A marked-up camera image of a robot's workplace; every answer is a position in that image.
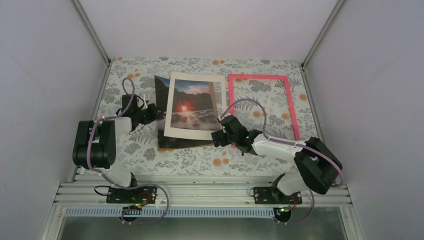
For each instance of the pink picture frame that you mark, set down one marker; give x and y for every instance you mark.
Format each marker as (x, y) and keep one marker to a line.
(231, 109)

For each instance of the white photo mat board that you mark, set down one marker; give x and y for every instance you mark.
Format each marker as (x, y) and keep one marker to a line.
(220, 84)

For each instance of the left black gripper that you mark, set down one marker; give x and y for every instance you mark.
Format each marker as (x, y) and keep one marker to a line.
(154, 115)

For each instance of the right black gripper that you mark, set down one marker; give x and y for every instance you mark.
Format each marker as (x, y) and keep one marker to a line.
(223, 142)

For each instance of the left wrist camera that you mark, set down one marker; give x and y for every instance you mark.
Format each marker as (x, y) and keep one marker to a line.
(145, 99)

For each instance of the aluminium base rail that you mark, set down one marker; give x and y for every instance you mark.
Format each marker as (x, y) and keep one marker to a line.
(188, 196)

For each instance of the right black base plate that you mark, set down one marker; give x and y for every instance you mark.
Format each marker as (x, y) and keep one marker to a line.
(273, 196)

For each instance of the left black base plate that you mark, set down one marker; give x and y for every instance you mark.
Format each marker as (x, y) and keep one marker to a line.
(142, 195)

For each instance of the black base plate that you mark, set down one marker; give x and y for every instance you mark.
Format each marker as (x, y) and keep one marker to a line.
(273, 196)
(142, 195)

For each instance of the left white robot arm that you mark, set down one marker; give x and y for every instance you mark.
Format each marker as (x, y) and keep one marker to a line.
(95, 142)

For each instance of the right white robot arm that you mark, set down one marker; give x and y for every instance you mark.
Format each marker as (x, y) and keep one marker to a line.
(317, 166)

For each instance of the floral patterned table mat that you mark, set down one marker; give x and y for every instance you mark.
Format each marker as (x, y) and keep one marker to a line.
(264, 104)

